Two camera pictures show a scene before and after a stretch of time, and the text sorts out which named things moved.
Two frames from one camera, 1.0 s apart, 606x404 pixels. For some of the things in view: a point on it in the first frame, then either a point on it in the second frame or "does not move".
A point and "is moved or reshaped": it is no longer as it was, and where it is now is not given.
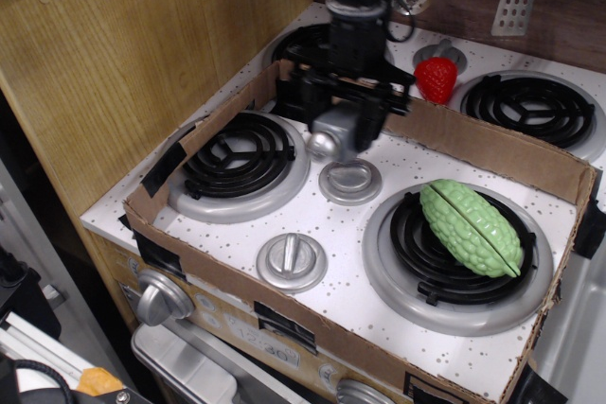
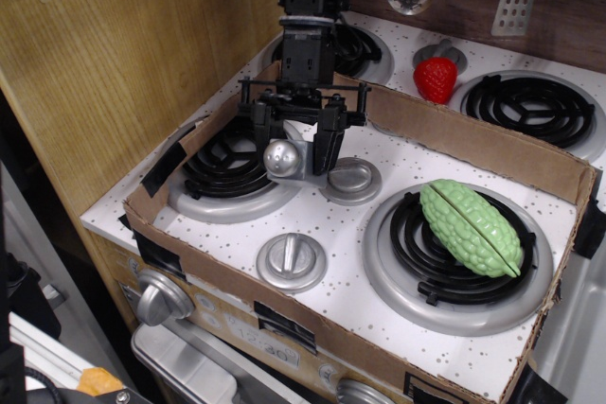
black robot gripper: (355, 59) to (307, 87)
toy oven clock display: (257, 340) does not move
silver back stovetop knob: (443, 49) does not move
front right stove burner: (420, 283) does not move
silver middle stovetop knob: (349, 183) does not move
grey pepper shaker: (333, 136) is moved or reshaped
